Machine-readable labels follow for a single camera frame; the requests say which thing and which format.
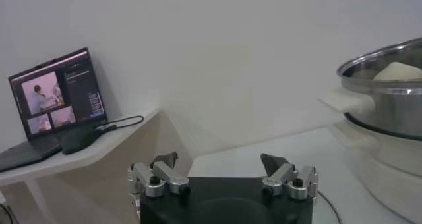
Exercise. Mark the black laptop with dark screen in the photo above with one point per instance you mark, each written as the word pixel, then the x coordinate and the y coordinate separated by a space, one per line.
pixel 56 95

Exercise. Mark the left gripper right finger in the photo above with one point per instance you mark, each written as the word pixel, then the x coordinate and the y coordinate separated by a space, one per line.
pixel 287 179

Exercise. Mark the stainless steel steamer basket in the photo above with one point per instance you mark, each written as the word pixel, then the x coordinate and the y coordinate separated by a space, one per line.
pixel 395 113

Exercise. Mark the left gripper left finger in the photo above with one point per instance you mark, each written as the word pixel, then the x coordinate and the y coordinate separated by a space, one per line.
pixel 165 179

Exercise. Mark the white steamed baozi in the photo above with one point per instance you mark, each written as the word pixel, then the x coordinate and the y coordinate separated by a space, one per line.
pixel 397 72

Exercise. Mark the white side table with mouse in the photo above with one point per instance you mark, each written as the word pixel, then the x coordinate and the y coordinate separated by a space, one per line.
pixel 99 149

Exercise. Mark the cream electric cooker base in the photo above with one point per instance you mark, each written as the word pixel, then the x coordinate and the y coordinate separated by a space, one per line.
pixel 395 179

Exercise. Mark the small black hub with sticker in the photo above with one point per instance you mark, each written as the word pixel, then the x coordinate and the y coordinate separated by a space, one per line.
pixel 107 127

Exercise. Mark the black computer mouse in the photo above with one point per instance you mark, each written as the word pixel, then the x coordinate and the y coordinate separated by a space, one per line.
pixel 79 141

